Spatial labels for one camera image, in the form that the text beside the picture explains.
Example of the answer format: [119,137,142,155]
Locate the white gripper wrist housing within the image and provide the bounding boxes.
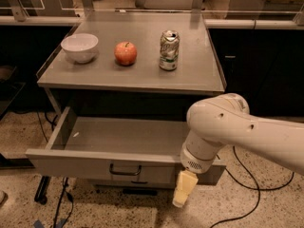
[180,130,223,174]

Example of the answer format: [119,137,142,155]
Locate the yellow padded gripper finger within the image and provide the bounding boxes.
[172,170,199,208]

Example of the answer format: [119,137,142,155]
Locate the grey top drawer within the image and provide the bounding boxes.
[25,105,227,186]

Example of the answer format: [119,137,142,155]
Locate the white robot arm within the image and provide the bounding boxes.
[173,93,304,207]

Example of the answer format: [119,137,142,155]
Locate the grey drawer cabinet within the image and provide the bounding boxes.
[36,10,228,195]

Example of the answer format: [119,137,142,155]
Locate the green soda can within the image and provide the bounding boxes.
[160,30,180,71]

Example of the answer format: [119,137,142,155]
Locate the red apple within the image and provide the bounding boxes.
[114,42,137,66]

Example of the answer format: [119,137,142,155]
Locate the black stand leg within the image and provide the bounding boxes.
[34,176,50,205]

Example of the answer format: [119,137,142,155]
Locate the white ceramic bowl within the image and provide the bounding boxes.
[61,33,99,64]

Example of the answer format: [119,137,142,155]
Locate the black cable left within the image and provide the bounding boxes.
[36,111,75,228]

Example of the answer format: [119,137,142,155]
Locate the white rail bar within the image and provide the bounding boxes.
[205,19,304,30]

